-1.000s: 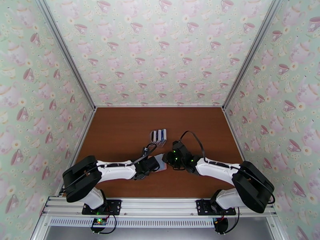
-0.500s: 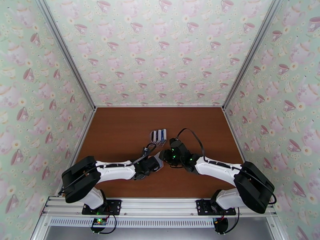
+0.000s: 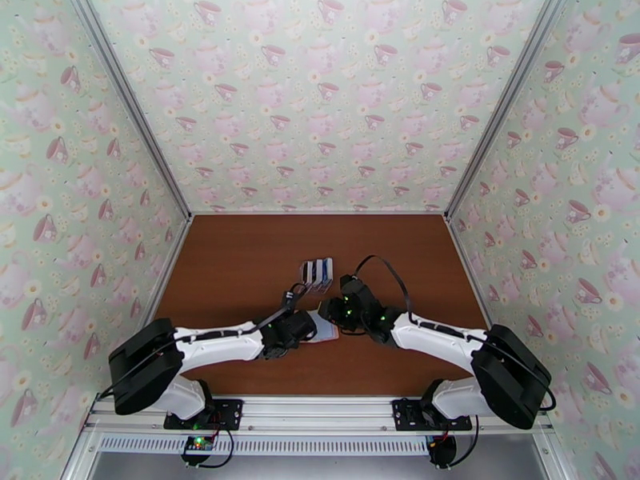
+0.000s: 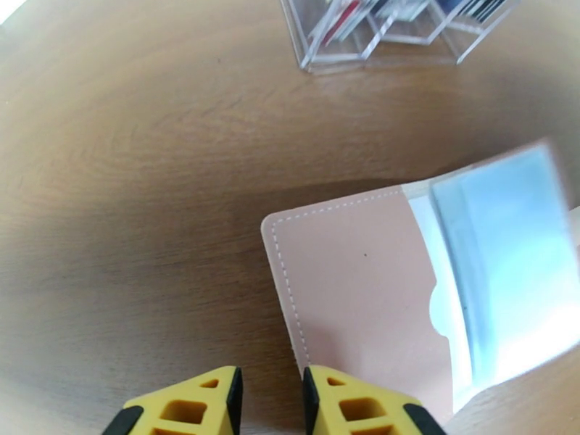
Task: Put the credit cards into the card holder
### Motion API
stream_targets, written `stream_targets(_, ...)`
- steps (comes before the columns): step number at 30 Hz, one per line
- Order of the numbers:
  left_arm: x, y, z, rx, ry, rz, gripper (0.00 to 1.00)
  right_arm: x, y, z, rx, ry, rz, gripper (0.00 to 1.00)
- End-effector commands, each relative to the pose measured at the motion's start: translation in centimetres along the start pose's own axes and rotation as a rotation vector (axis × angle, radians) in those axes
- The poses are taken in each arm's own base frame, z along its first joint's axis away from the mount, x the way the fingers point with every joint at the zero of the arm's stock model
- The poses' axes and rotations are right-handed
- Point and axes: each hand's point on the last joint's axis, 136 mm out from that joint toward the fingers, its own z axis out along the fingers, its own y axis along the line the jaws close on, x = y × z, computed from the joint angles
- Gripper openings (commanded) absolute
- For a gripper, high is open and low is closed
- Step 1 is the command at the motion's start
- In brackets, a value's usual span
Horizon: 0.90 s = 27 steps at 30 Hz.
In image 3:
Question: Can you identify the clear acrylic tiered card stand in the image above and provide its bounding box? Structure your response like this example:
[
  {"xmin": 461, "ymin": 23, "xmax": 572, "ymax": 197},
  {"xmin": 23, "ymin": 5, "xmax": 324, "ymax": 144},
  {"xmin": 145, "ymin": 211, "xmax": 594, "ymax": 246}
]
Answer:
[{"xmin": 298, "ymin": 255, "xmax": 336, "ymax": 296}]

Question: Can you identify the pink card holder wallet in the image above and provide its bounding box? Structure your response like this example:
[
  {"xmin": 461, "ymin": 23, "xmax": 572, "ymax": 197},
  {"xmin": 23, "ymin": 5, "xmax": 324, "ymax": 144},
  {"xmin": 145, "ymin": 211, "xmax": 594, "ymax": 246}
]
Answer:
[{"xmin": 298, "ymin": 309, "xmax": 342, "ymax": 348}]

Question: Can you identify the aluminium back edge strip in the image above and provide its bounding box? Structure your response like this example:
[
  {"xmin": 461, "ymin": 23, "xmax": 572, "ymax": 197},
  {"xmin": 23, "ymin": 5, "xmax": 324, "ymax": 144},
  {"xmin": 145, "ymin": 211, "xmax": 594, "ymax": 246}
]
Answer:
[{"xmin": 191, "ymin": 210, "xmax": 447, "ymax": 218}]

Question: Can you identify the small circuit board green LED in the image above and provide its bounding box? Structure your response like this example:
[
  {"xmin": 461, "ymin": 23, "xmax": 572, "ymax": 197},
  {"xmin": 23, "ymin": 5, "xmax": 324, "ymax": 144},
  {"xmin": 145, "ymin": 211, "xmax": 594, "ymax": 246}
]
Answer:
[{"xmin": 182, "ymin": 435, "xmax": 217, "ymax": 457}]

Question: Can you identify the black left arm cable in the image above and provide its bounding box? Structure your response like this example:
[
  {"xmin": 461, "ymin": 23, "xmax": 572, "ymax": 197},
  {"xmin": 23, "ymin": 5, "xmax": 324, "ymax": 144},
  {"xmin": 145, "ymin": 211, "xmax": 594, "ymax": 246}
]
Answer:
[{"xmin": 102, "ymin": 283, "xmax": 310, "ymax": 400}]

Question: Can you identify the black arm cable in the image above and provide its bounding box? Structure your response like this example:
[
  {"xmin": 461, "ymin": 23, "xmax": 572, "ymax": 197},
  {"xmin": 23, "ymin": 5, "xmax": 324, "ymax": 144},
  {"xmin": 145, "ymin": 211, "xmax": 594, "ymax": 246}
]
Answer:
[
  {"xmin": 354, "ymin": 254, "xmax": 557, "ymax": 412},
  {"xmin": 102, "ymin": 283, "xmax": 310, "ymax": 400}
]

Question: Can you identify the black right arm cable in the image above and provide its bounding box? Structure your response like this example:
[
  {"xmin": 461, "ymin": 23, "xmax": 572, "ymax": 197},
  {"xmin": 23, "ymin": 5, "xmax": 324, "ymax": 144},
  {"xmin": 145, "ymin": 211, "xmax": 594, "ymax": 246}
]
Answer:
[{"xmin": 354, "ymin": 254, "xmax": 557, "ymax": 412}]

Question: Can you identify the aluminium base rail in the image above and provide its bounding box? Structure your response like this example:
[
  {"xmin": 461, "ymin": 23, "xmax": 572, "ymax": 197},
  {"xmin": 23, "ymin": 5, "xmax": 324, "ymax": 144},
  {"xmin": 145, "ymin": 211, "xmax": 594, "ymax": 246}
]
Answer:
[{"xmin": 82, "ymin": 393, "xmax": 557, "ymax": 437}]

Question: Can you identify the perforated metal cable tray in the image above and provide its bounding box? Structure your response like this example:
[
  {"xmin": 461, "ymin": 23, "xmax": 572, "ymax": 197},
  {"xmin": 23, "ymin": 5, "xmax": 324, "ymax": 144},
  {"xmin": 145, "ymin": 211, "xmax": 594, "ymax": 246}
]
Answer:
[{"xmin": 97, "ymin": 434, "xmax": 435, "ymax": 458}]

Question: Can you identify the aluminium table edge rail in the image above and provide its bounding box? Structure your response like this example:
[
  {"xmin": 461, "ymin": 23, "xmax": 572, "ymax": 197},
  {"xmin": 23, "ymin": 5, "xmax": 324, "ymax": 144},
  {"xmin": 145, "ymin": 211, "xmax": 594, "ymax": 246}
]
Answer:
[
  {"xmin": 145, "ymin": 215, "xmax": 195, "ymax": 327},
  {"xmin": 445, "ymin": 215, "xmax": 494, "ymax": 327}
]

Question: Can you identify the black circuit board cable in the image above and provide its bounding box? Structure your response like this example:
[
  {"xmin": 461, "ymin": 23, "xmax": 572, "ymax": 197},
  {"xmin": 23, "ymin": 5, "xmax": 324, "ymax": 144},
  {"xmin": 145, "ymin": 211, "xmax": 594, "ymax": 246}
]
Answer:
[{"xmin": 197, "ymin": 427, "xmax": 237, "ymax": 470}]

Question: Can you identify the black base cable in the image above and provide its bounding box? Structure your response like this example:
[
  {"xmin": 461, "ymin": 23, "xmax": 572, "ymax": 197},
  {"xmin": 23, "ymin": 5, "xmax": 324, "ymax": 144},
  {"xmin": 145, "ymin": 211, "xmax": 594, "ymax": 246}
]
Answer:
[{"xmin": 452, "ymin": 413, "xmax": 482, "ymax": 467}]

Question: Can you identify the aluminium frame post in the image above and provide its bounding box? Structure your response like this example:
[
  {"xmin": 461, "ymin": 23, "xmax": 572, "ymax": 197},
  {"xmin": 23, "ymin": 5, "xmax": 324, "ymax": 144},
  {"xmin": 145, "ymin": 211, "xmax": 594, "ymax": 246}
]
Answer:
[
  {"xmin": 67, "ymin": 0, "xmax": 194, "ymax": 221},
  {"xmin": 443, "ymin": 0, "xmax": 574, "ymax": 221}
]

